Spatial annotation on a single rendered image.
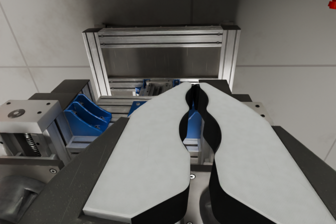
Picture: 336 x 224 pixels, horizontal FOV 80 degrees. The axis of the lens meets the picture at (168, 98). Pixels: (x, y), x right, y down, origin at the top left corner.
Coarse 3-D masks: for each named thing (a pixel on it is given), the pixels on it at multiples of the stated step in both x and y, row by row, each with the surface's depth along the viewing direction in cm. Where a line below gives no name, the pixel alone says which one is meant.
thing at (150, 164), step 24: (168, 96) 10; (192, 96) 11; (144, 120) 8; (168, 120) 8; (120, 144) 7; (144, 144) 7; (168, 144) 7; (120, 168) 6; (144, 168) 6; (168, 168) 6; (96, 192) 5; (120, 192) 5; (144, 192) 5; (168, 192) 5; (96, 216) 5; (120, 216) 5; (144, 216) 5; (168, 216) 6
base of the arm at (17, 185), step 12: (0, 180) 47; (12, 180) 45; (24, 180) 46; (36, 180) 47; (0, 192) 44; (12, 192) 44; (24, 192) 44; (36, 192) 45; (0, 204) 42; (12, 204) 42; (24, 204) 44; (0, 216) 41; (12, 216) 41
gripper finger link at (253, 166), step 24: (216, 96) 10; (216, 120) 8; (240, 120) 8; (264, 120) 8; (216, 144) 8; (240, 144) 7; (264, 144) 7; (216, 168) 6; (240, 168) 6; (264, 168) 6; (288, 168) 6; (216, 192) 6; (240, 192) 6; (264, 192) 6; (288, 192) 6; (312, 192) 6; (216, 216) 6; (240, 216) 6; (264, 216) 5; (288, 216) 5; (312, 216) 5
